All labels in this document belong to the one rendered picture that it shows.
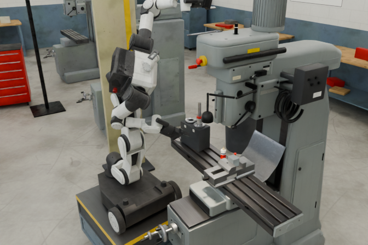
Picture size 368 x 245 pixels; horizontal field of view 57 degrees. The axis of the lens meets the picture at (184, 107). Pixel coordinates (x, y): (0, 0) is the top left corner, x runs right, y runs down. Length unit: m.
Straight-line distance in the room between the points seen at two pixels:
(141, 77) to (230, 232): 1.25
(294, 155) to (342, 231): 1.27
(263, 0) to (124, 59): 0.91
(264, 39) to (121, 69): 0.88
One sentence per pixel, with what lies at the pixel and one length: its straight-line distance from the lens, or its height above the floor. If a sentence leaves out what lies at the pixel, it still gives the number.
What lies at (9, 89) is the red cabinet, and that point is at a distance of 6.35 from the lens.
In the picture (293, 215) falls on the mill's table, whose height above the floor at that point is 0.93.
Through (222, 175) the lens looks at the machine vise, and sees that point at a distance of 2.26.
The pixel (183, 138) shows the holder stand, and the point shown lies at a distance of 2.73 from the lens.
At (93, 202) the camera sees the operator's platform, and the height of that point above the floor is 0.40.
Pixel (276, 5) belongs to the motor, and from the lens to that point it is 2.11.
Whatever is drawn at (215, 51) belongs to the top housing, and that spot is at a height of 1.83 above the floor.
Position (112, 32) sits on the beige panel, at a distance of 3.53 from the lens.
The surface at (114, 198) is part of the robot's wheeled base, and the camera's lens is 2.81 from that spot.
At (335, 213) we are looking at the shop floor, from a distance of 3.78.
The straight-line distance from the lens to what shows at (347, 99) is 5.99.
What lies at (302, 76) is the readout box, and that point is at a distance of 2.00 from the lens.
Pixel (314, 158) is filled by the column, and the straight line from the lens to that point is 2.70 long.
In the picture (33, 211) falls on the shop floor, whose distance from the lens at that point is 3.85.
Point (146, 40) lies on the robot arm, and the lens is 2.32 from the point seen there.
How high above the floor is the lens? 2.28
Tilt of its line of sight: 23 degrees down
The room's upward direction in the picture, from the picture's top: 1 degrees counter-clockwise
